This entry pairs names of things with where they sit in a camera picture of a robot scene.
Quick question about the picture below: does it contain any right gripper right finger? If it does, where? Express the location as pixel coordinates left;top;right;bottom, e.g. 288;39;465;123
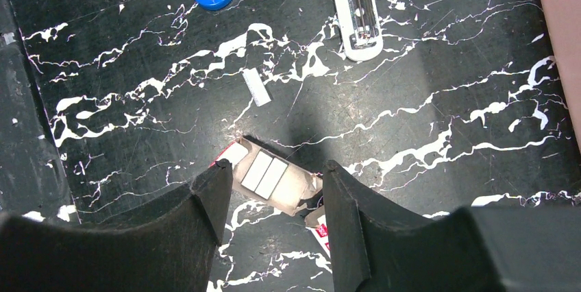
323;160;580;291

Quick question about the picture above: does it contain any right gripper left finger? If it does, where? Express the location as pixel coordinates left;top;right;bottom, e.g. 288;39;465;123
1;159;233;291

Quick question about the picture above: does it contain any cardboard staples tray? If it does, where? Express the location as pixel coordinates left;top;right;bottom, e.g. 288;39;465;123
215;137;323;216

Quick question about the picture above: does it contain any silver staple strip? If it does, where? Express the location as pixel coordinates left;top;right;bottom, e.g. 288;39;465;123
243;68;271;107

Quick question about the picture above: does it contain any beige stapler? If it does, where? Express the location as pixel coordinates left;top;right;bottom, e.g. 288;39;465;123
334;0;384;62

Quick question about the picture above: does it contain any red staples box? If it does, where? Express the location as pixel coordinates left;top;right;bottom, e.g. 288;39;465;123
305;206;330;258

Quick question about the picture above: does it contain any orange plastic toolbox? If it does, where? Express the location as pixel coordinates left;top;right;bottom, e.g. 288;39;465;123
541;0;580;143

